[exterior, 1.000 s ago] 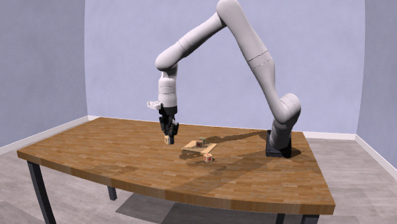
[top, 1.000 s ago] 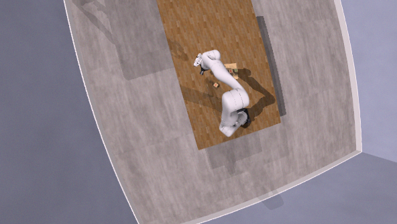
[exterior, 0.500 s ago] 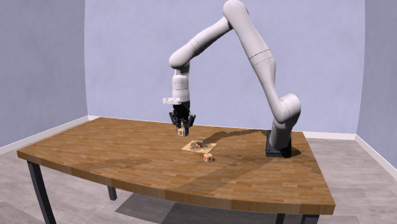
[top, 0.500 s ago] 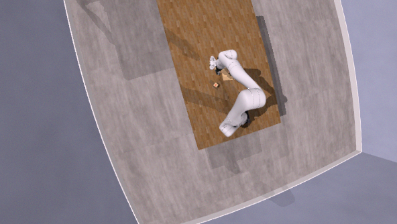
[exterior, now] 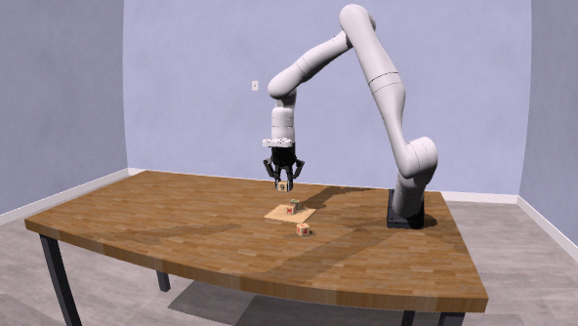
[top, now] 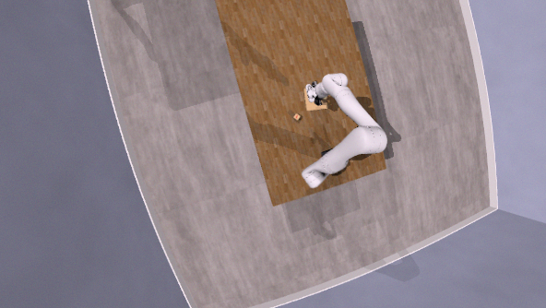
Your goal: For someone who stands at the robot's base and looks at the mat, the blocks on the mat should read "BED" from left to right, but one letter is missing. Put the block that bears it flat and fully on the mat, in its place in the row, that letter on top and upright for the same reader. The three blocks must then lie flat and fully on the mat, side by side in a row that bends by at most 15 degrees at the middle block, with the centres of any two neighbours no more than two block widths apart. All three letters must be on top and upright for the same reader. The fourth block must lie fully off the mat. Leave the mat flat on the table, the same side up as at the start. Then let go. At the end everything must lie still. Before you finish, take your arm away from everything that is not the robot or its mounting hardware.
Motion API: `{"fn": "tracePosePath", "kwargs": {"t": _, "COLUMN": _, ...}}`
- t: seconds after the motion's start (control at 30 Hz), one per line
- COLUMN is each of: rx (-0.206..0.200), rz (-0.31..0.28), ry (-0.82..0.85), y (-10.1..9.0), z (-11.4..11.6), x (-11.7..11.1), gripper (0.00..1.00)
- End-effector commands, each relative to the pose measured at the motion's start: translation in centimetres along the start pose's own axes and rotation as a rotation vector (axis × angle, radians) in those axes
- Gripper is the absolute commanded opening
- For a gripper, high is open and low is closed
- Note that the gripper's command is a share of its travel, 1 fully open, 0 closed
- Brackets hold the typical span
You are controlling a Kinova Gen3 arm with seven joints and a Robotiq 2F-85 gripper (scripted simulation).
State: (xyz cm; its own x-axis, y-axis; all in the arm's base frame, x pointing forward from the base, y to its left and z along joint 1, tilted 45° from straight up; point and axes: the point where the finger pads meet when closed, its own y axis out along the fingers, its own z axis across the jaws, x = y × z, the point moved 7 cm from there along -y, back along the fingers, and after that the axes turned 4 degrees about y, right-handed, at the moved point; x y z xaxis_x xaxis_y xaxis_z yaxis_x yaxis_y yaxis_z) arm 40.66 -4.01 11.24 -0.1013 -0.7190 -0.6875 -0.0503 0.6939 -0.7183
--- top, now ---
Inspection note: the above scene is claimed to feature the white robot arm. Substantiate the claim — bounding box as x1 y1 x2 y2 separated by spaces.
302 73 387 188

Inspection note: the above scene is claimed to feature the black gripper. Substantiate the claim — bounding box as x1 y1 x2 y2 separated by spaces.
312 81 322 106

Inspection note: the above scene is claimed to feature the tan flat mat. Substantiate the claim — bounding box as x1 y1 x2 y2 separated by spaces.
304 89 327 111

